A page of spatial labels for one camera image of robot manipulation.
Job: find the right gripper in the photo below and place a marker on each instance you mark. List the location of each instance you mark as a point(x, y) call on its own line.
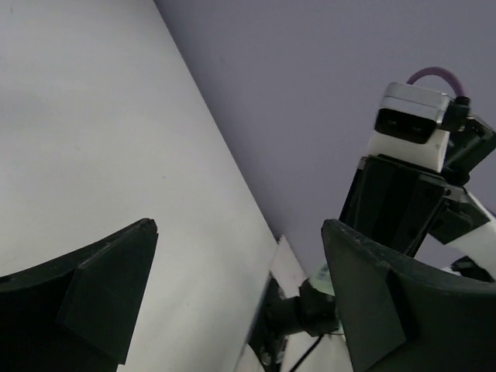
point(393, 203)

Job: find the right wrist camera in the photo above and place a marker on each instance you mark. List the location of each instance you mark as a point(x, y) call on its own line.
point(414, 125)

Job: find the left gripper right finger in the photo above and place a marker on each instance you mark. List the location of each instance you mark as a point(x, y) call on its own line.
point(399, 314)

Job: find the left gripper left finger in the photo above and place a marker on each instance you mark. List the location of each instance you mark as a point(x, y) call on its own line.
point(78, 312)

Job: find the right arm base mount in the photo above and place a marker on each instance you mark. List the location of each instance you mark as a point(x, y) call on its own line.
point(295, 329)

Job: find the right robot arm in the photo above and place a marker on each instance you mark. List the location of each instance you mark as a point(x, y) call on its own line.
point(463, 222)

